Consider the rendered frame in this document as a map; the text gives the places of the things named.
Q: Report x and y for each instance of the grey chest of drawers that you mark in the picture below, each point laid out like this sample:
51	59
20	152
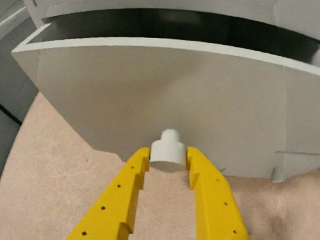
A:
42	14

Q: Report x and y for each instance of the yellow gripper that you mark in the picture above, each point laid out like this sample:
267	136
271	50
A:
112	216

